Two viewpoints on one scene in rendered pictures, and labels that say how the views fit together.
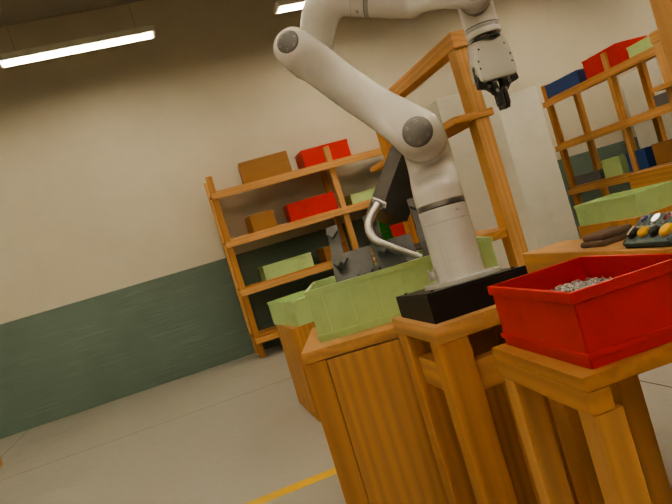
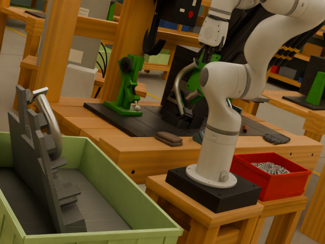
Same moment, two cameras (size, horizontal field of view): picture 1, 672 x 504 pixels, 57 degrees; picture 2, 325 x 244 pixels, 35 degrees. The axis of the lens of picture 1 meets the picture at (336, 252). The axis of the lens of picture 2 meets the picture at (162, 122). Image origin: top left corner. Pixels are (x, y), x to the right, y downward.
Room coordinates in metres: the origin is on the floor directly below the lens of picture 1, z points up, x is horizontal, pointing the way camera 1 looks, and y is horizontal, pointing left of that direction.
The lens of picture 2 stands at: (2.79, 1.00, 1.53)
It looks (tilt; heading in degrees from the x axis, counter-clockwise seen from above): 15 degrees down; 232
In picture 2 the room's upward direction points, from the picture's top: 16 degrees clockwise
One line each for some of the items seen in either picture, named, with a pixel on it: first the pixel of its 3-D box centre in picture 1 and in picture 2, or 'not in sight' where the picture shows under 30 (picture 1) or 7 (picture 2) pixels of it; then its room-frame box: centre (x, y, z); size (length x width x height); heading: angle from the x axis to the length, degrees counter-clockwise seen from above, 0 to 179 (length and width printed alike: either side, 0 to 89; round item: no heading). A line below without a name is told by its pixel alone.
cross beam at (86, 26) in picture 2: not in sight; (164, 39); (1.15, -1.33, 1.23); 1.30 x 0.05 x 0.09; 8
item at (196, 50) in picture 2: not in sight; (198, 82); (1.01, -1.11, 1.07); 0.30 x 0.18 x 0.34; 8
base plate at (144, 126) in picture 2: not in sight; (193, 122); (1.10, -0.96, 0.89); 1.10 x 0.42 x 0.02; 8
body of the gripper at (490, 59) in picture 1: (490, 58); (214, 30); (1.53, -0.50, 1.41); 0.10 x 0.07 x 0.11; 98
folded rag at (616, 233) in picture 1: (606, 236); (169, 138); (1.49, -0.63, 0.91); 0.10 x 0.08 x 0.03; 109
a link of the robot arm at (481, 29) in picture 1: (484, 33); (219, 13); (1.53, -0.50, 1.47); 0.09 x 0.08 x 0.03; 98
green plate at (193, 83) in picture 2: not in sight; (207, 72); (1.16, -0.89, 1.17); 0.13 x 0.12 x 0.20; 8
